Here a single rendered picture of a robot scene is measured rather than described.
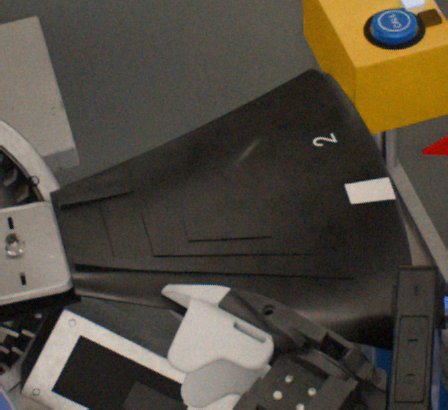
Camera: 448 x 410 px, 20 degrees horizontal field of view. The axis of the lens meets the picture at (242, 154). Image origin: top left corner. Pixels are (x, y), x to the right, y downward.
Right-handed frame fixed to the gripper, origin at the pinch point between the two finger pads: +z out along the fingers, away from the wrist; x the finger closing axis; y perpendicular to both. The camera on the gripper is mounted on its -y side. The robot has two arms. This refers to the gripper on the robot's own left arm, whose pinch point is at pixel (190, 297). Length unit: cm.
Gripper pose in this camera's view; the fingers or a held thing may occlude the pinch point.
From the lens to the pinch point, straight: 83.7
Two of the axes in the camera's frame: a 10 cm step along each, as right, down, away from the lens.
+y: -5.8, 6.8, -4.5
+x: 1.5, 6.3, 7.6
